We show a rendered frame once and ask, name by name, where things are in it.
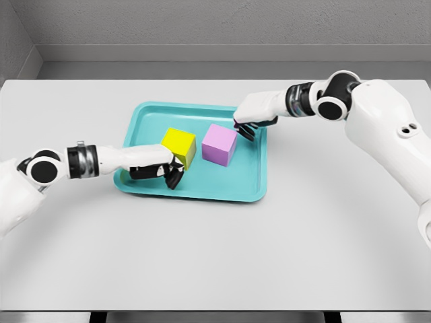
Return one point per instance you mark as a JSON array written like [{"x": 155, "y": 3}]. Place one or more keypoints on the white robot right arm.
[{"x": 377, "y": 124}]

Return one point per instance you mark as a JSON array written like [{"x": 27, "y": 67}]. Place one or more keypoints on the teal tray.
[{"x": 202, "y": 181}]

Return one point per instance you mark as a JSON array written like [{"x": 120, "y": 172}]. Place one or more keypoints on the yellow cube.
[{"x": 179, "y": 144}]

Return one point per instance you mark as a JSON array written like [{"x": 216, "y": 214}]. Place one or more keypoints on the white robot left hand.
[{"x": 148, "y": 156}]

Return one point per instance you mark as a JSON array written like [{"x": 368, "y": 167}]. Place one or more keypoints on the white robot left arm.
[{"x": 50, "y": 175}]

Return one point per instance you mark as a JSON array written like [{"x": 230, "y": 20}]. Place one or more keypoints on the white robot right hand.
[{"x": 256, "y": 107}]

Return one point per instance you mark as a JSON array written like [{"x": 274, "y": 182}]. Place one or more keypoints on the pink cube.
[{"x": 219, "y": 144}]

